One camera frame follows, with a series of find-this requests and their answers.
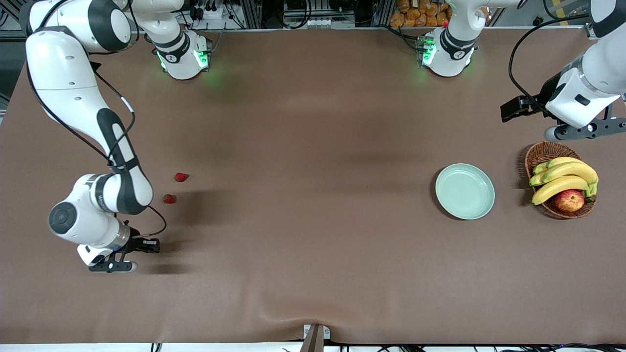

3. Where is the pale green round plate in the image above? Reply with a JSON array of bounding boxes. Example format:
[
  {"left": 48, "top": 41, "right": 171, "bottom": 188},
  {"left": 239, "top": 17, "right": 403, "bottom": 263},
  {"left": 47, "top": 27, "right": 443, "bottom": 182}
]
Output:
[{"left": 435, "top": 163, "right": 495, "bottom": 220}]

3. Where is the brown wicker basket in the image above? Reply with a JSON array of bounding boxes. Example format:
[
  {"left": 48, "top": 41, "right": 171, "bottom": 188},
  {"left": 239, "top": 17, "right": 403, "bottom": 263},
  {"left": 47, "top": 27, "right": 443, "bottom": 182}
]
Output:
[{"left": 524, "top": 141, "right": 598, "bottom": 219}]

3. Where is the yellow banana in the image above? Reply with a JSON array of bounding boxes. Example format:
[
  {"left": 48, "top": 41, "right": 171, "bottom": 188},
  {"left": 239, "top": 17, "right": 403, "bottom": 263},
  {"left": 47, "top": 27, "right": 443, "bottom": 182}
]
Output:
[
  {"left": 529, "top": 161, "right": 599, "bottom": 186},
  {"left": 532, "top": 176, "right": 590, "bottom": 206},
  {"left": 533, "top": 156, "right": 585, "bottom": 175}
]

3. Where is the red apple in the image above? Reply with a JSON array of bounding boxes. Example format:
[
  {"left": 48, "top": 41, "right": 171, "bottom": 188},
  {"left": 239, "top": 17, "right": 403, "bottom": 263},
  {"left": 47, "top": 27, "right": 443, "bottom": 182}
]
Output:
[{"left": 554, "top": 189, "right": 585, "bottom": 213}]

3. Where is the orange bread rolls bag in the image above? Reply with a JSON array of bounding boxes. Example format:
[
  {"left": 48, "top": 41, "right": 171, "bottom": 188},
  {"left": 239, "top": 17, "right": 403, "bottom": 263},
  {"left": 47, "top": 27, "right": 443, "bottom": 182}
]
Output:
[{"left": 390, "top": 0, "right": 453, "bottom": 28}]

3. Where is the brown table cover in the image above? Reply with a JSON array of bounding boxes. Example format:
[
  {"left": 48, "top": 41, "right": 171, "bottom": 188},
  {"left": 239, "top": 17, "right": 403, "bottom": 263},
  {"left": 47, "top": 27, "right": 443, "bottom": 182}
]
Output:
[{"left": 0, "top": 27, "right": 626, "bottom": 345}]

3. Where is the white connector strip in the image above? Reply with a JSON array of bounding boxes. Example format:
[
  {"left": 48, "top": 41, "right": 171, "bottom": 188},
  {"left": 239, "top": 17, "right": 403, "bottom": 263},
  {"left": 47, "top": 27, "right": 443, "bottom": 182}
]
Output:
[{"left": 303, "top": 18, "right": 356, "bottom": 28}]

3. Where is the white power strip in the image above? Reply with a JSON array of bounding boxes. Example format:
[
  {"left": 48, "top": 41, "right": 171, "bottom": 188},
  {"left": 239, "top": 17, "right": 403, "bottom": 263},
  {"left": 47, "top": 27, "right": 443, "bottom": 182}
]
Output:
[{"left": 193, "top": 5, "right": 226, "bottom": 21}]

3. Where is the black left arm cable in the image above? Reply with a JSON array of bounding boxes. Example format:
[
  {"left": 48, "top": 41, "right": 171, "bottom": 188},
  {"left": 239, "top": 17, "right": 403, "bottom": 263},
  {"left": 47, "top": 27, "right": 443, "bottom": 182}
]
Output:
[{"left": 508, "top": 14, "right": 592, "bottom": 115}]

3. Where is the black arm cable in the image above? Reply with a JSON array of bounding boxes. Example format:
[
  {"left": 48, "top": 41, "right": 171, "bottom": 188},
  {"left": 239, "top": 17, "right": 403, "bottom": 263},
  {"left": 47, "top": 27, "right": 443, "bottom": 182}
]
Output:
[
  {"left": 27, "top": 61, "right": 168, "bottom": 240},
  {"left": 508, "top": 14, "right": 592, "bottom": 115}
]

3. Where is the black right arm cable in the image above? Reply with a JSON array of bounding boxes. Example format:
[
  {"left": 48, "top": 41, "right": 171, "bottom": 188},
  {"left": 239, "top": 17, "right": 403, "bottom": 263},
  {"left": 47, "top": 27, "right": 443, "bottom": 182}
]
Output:
[{"left": 27, "top": 61, "right": 168, "bottom": 240}]

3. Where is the grey metal table bracket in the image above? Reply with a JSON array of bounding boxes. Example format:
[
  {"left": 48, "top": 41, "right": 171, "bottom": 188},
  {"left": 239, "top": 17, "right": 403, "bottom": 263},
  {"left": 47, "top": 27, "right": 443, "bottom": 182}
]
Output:
[{"left": 299, "top": 324, "right": 332, "bottom": 352}]

